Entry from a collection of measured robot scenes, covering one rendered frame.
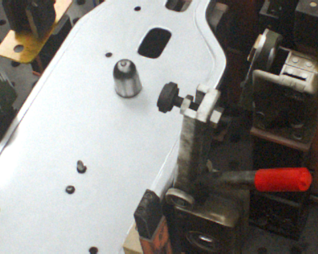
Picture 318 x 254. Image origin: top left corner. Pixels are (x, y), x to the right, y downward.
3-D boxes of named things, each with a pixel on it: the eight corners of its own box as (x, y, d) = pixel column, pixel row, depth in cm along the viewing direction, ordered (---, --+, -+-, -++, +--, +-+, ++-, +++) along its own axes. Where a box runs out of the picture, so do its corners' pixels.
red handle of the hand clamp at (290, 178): (185, 159, 83) (310, 153, 72) (197, 171, 84) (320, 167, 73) (169, 191, 81) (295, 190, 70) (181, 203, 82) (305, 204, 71)
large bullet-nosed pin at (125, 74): (124, 81, 100) (117, 48, 94) (146, 88, 99) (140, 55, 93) (112, 100, 98) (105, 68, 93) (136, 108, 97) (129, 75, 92)
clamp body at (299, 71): (257, 180, 123) (259, 23, 92) (325, 203, 120) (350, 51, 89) (235, 229, 118) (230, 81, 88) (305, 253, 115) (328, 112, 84)
